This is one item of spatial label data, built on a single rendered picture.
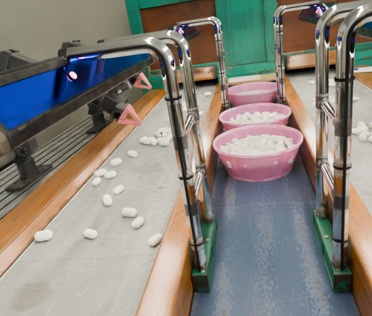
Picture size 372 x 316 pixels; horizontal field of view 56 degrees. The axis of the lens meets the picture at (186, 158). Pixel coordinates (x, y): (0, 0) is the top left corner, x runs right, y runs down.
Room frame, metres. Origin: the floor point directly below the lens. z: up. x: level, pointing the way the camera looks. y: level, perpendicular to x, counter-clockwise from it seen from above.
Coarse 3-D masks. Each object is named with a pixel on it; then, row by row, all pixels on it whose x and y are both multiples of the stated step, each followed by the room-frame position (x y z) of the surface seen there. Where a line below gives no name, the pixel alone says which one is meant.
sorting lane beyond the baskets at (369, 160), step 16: (304, 80) 1.79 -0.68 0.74; (304, 96) 1.48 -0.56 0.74; (368, 96) 1.33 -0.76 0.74; (368, 112) 1.14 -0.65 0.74; (368, 128) 0.99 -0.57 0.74; (352, 144) 0.89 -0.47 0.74; (368, 144) 0.87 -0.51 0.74; (352, 160) 0.79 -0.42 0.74; (368, 160) 0.78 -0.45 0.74; (352, 176) 0.71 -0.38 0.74; (368, 176) 0.70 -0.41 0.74; (368, 192) 0.63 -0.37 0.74; (368, 208) 0.57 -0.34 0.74
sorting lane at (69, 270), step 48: (144, 144) 1.18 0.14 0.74; (96, 192) 0.84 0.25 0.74; (144, 192) 0.80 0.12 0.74; (48, 240) 0.64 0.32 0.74; (96, 240) 0.61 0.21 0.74; (144, 240) 0.59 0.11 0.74; (0, 288) 0.51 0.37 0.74; (48, 288) 0.49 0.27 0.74; (96, 288) 0.47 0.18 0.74; (144, 288) 0.45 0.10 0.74
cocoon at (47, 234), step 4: (36, 232) 0.65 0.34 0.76; (40, 232) 0.65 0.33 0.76; (44, 232) 0.64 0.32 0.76; (48, 232) 0.64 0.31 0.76; (52, 232) 0.65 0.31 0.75; (36, 236) 0.64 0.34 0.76; (40, 236) 0.64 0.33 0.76; (44, 236) 0.64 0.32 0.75; (48, 236) 0.64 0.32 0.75; (52, 236) 0.65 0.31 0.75; (36, 240) 0.64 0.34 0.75; (40, 240) 0.64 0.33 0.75; (44, 240) 0.64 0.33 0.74
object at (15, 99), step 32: (32, 64) 0.47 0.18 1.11; (64, 64) 0.53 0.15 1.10; (96, 64) 0.62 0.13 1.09; (128, 64) 0.74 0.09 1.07; (0, 96) 0.37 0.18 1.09; (32, 96) 0.41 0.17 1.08; (64, 96) 0.46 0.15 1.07; (96, 96) 0.54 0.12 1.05; (0, 128) 0.33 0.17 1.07; (32, 128) 0.37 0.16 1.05
